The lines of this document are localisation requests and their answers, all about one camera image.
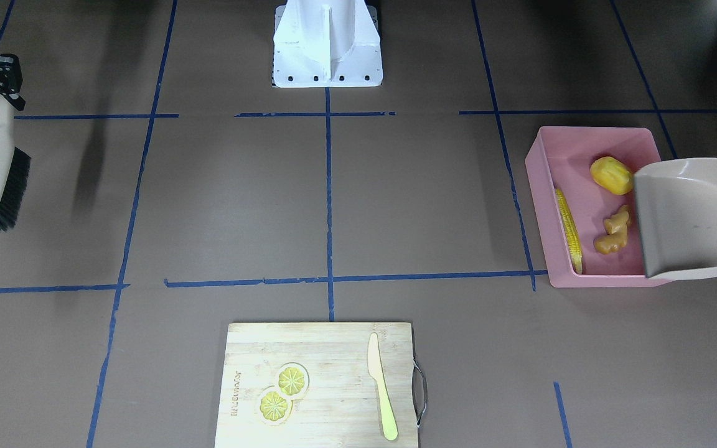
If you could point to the beige hand brush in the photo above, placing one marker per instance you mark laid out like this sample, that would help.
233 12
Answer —
14 168

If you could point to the yellow toy corn cob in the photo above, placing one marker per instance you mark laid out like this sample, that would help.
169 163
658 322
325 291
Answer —
571 233

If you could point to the brown toy ginger root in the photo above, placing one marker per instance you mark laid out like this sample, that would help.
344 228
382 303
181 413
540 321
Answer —
617 232

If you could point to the beige plastic dustpan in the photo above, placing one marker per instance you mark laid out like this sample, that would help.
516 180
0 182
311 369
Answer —
676 211

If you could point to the pink plastic bin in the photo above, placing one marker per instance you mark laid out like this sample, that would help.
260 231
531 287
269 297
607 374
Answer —
560 159

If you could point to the bamboo cutting board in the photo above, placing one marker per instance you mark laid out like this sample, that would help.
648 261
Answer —
340 408

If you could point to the lemon slice inner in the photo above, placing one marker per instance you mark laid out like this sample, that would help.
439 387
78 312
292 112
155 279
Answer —
292 381

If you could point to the lemon slice near edge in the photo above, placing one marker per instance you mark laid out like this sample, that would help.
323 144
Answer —
273 407

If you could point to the yellow plastic knife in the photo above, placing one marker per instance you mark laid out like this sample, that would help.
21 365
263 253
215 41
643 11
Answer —
387 415

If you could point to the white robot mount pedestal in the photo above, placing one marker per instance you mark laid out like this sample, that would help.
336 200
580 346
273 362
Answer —
327 44

